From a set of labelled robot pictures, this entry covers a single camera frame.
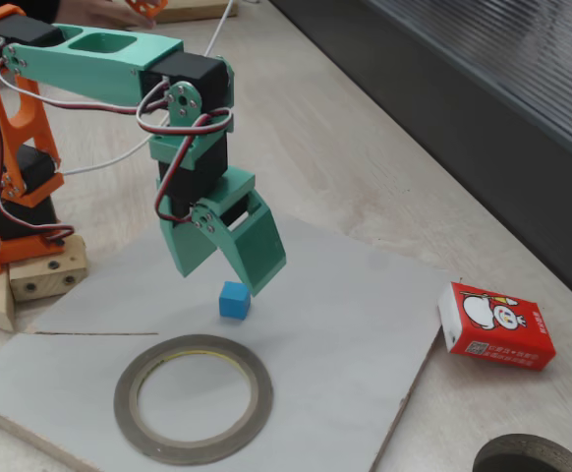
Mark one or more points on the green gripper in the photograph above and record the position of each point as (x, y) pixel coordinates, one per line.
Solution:
(206, 244)

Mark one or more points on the blue cube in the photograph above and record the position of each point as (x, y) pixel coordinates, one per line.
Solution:
(234, 302)

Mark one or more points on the orange green leader arm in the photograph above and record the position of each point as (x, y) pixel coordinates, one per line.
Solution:
(146, 7)

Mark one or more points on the red tissue box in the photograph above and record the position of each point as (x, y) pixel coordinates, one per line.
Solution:
(497, 334)

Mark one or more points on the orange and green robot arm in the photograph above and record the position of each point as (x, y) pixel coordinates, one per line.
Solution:
(94, 69)

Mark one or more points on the black sleeved forearm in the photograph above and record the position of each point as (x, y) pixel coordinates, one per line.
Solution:
(45, 10)

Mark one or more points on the person's hand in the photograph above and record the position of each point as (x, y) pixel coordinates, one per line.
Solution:
(99, 12)

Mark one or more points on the white work board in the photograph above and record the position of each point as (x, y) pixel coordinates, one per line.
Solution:
(315, 373)

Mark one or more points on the wooden base block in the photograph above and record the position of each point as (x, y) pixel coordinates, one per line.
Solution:
(45, 275)

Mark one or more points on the flat wooden plank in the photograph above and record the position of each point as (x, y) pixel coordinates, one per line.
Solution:
(197, 10)

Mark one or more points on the glass desk partition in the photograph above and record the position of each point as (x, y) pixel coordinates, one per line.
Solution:
(463, 147)

